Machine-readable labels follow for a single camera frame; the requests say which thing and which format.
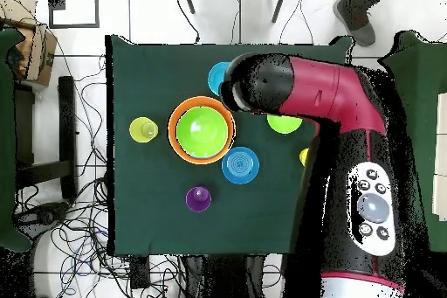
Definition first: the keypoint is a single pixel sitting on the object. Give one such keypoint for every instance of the large green bowl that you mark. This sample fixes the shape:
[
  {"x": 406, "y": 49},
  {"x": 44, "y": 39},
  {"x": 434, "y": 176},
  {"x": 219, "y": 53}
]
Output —
[{"x": 202, "y": 130}]

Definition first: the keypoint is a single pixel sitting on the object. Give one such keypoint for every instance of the dark grey base foot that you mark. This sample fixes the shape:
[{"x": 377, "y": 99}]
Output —
[{"x": 45, "y": 216}]

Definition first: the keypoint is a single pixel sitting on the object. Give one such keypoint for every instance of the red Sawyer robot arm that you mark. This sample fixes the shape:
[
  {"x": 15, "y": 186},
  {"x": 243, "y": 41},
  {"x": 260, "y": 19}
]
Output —
[{"x": 328, "y": 91}]

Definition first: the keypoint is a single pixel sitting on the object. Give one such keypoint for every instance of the small cyan bowl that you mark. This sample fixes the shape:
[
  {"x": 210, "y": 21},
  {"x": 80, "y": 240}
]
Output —
[{"x": 214, "y": 77}]

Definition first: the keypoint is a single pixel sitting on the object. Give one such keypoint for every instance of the brown cardboard box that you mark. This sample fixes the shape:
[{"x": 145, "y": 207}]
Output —
[{"x": 42, "y": 56}]

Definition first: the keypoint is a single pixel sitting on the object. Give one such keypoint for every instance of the small ribbed blue bowl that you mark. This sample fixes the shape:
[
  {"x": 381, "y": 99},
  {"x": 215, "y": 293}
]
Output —
[{"x": 240, "y": 165}]

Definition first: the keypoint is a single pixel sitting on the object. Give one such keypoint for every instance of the white box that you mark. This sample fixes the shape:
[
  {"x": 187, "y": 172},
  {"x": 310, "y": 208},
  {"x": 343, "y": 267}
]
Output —
[{"x": 441, "y": 154}]

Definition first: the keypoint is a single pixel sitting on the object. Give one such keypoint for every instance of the dark green tablecloth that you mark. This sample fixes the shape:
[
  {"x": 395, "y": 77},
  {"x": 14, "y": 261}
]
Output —
[{"x": 157, "y": 77}]

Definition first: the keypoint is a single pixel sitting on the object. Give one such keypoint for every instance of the small green bowl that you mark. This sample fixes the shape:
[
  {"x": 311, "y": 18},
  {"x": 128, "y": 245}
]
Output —
[{"x": 284, "y": 125}]

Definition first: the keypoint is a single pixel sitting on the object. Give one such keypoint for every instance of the purple cup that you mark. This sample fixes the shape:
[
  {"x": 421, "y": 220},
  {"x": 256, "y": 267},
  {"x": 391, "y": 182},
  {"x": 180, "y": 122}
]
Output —
[{"x": 198, "y": 200}]

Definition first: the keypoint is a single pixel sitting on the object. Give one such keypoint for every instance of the opaque yellow cup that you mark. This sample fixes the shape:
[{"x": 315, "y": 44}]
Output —
[{"x": 303, "y": 156}]

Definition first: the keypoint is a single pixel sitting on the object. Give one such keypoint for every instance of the translucent yellow-green cup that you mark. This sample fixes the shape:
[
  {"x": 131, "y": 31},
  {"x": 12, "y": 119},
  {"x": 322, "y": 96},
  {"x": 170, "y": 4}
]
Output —
[{"x": 143, "y": 130}]

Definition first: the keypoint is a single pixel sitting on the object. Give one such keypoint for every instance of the black square floor frame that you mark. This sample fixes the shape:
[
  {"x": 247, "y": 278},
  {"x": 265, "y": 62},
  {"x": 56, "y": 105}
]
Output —
[{"x": 73, "y": 25}]

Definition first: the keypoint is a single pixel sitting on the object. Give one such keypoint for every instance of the large orange bowl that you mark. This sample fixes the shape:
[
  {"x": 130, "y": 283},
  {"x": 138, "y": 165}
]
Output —
[{"x": 173, "y": 137}]

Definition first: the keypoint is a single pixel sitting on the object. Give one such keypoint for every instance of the black camera tripod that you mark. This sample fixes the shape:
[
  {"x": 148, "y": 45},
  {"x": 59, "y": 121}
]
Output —
[{"x": 188, "y": 1}]

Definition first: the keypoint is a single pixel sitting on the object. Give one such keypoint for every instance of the black power box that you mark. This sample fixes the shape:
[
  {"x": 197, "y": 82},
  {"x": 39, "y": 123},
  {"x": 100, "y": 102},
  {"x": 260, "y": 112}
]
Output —
[{"x": 139, "y": 273}]

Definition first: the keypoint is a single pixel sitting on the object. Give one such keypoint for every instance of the green cloth covered table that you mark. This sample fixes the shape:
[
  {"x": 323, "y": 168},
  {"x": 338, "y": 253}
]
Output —
[
  {"x": 5, "y": 137},
  {"x": 419, "y": 77}
]

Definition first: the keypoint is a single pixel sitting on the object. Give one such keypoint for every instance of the person's foot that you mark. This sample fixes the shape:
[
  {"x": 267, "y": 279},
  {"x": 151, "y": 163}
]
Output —
[{"x": 359, "y": 29}]

